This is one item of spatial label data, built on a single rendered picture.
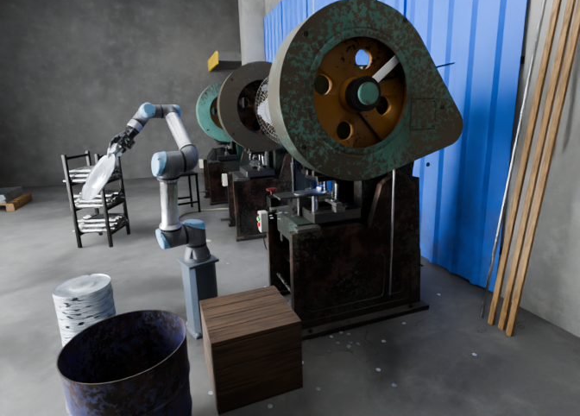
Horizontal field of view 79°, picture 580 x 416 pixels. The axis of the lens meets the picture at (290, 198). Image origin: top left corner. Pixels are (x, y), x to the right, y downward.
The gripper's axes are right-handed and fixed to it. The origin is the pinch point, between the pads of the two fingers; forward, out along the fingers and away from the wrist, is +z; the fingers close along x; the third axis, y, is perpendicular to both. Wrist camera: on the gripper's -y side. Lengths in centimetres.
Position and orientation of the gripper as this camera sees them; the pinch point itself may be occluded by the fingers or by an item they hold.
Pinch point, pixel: (110, 156)
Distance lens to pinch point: 218.6
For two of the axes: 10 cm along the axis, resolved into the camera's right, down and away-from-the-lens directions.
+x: 4.6, 5.5, 7.0
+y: 7.9, 1.1, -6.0
